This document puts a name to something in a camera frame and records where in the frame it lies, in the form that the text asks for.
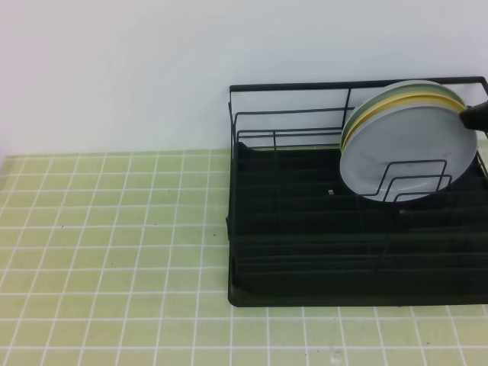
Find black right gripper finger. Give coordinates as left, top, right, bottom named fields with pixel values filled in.
left=459, top=101, right=488, bottom=133

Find grey round plate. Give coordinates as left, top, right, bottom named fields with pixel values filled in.
left=340, top=103, right=477, bottom=202

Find yellow round plate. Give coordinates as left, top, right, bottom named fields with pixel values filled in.
left=340, top=91, right=467, bottom=150

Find light green round plate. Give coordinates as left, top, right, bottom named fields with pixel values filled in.
left=340, top=79, right=467, bottom=149

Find black wire dish rack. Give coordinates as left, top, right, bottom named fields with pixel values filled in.
left=226, top=76, right=487, bottom=307

